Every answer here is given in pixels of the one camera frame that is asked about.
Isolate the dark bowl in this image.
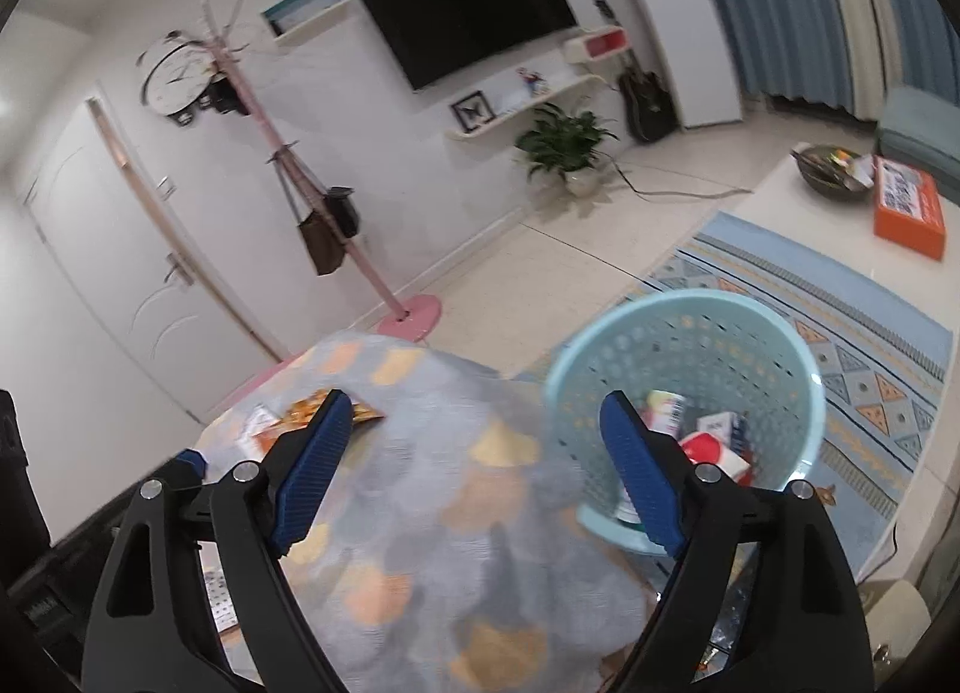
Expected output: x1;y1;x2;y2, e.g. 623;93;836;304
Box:
791;145;877;203

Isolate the short curved white shelf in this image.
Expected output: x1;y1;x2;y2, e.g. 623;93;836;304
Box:
444;73;607;141

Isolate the blue patterned rug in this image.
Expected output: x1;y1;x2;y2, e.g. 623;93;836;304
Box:
517;211;953;574

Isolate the white door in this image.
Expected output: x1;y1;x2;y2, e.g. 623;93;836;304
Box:
22;93;293;424

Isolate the dark hat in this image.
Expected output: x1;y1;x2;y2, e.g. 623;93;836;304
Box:
201;74;248;116

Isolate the white coffee table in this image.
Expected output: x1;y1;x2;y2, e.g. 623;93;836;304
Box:
731;142;960;581

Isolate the brown handbag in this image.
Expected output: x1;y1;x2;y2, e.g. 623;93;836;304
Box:
296;205;347;278

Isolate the potted green plant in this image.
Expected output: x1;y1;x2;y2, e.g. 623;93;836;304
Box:
514;104;620;197

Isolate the small black bag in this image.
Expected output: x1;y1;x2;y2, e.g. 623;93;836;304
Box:
326;187;362;240

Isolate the blue and white carton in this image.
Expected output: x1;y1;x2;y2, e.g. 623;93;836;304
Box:
697;412;751;450

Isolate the blue curtain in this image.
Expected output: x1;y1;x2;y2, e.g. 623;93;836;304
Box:
862;0;960;109
671;0;856;116

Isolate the black acoustic guitar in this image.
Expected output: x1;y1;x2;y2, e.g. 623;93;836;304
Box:
592;0;676;144

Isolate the framed butterfly picture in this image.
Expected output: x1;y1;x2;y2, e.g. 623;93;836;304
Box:
450;91;488;133

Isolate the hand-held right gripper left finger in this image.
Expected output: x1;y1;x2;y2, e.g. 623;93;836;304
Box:
81;390;353;693

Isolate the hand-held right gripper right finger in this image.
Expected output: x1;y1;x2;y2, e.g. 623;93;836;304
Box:
598;390;878;693

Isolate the white and red shelf box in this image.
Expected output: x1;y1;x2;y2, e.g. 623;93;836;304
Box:
562;25;629;62

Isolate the wide blue white box shelf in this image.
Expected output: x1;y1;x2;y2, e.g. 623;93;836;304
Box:
260;0;352;47

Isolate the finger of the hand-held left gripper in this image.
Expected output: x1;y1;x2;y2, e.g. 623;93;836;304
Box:
159;448;220;506

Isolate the red paper cup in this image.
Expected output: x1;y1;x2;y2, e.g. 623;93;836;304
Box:
679;433;755;488

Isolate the pink coat rack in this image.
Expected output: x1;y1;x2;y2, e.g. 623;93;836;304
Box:
199;0;443;343

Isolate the teal plastic laundry basket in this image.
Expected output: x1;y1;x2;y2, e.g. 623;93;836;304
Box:
544;289;826;559

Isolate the white polka dot box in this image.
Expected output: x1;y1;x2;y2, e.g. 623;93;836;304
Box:
201;569;242;626

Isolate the orange brown snack packet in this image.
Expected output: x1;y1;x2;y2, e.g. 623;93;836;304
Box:
255;389;383;450

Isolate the orange tissue box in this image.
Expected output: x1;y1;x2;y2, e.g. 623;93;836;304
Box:
872;154;952;261

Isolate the blue grey sofa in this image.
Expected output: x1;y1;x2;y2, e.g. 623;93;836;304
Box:
876;85;960;203

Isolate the beige curtain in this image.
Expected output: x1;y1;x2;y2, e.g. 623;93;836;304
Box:
814;0;908;120

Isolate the black wall television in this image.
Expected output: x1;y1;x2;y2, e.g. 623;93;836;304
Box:
356;0;578;92

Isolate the white standing air conditioner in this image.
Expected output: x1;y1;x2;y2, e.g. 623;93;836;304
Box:
592;0;745;131

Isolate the panda wall clock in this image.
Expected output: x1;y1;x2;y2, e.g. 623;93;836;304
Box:
137;33;218;128

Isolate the black floor cable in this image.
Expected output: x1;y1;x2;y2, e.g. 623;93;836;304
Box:
615;160;751;200

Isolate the thin black cable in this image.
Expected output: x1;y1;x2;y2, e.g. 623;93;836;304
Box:
855;520;901;581

